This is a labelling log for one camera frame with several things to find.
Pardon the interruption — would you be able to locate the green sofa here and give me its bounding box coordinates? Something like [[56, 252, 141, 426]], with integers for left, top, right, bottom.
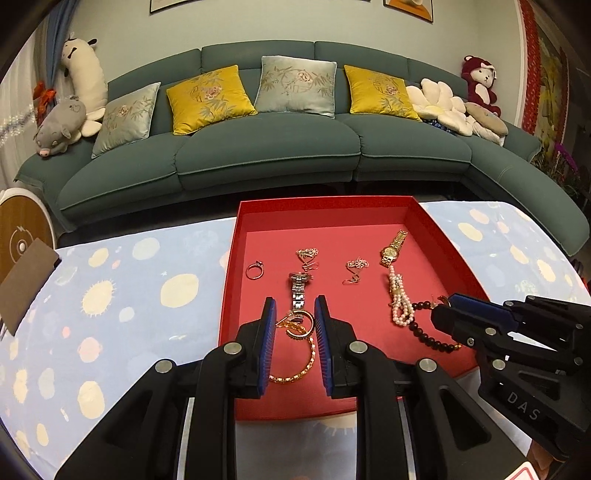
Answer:
[[14, 41, 585, 257]]

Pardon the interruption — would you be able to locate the blue spotted tablecloth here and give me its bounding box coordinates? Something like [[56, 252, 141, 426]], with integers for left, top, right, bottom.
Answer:
[[0, 200, 591, 480]]

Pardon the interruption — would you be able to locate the white flower cushion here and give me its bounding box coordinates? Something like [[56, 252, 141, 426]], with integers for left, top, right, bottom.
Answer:
[[406, 78, 476, 137]]

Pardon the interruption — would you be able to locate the red monkey plush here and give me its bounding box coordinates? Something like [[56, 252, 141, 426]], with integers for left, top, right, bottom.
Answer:
[[462, 55, 502, 116]]

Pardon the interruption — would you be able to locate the pink flower plant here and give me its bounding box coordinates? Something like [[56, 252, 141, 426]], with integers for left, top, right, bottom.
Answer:
[[533, 143, 589, 204]]

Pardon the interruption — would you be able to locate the red curtain bow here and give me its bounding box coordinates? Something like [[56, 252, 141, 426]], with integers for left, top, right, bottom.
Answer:
[[34, 80, 57, 114]]

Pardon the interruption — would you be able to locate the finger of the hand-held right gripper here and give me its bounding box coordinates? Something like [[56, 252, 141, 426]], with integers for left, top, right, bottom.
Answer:
[[431, 305, 527, 365], [447, 292, 591, 333]]

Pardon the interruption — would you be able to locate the pearl bracelet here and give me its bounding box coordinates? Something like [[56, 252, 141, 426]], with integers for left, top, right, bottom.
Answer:
[[387, 264, 415, 328]]

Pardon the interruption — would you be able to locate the black bead bracelet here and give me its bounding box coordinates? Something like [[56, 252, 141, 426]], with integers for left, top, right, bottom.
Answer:
[[409, 298, 462, 354]]

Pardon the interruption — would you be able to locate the orange wall picture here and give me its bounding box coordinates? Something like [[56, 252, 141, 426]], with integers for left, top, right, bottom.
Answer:
[[383, 0, 435, 24]]

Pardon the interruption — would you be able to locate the flower drop earring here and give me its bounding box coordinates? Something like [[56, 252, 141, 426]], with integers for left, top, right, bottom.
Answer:
[[342, 258, 369, 284], [295, 248, 320, 271]]

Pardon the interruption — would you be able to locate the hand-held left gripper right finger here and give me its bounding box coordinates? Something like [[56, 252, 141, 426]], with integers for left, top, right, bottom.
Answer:
[[314, 295, 522, 480]]

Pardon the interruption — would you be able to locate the brown cardboard sheet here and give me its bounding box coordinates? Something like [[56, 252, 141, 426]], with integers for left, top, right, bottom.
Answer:
[[0, 237, 62, 335]]

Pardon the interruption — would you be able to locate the silver wristwatch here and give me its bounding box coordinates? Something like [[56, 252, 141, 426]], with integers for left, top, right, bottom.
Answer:
[[288, 272, 314, 311]]

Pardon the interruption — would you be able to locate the curtain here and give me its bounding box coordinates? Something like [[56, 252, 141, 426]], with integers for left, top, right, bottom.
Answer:
[[0, 0, 84, 153]]

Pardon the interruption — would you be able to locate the grey pig plush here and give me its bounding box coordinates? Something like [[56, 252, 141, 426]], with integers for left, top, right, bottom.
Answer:
[[33, 96, 88, 158]]

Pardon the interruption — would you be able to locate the grey embroidered pillow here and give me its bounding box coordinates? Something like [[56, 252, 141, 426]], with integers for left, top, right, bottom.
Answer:
[[91, 82, 162, 160], [254, 55, 338, 118]]

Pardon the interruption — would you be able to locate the red framed wall poster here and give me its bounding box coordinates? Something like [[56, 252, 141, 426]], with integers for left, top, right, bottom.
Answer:
[[517, 0, 573, 153]]

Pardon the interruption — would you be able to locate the brown mushroom cushion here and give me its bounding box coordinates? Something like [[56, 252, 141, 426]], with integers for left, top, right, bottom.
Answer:
[[464, 102, 509, 146]]

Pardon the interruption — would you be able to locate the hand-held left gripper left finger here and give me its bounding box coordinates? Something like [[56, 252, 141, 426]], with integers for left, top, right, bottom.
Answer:
[[54, 296, 278, 480]]

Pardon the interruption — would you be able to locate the gold chain bangle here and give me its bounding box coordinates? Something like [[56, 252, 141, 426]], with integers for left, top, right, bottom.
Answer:
[[268, 335, 319, 384]]

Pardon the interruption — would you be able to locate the white llama plush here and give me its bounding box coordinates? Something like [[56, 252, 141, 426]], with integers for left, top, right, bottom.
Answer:
[[61, 33, 109, 137]]

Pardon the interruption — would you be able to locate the round white wooden device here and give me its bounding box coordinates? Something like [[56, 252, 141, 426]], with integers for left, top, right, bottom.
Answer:
[[0, 188, 57, 259]]

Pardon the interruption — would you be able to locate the yellow embroidered pillow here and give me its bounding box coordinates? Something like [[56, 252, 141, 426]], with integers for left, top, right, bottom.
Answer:
[[344, 65, 422, 121], [166, 65, 258, 136]]

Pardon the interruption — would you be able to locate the gold wristwatch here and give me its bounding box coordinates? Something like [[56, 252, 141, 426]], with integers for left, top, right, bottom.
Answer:
[[379, 229, 409, 268]]

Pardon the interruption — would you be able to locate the red cardboard box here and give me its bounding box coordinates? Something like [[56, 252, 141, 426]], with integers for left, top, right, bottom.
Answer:
[[217, 195, 492, 422]]

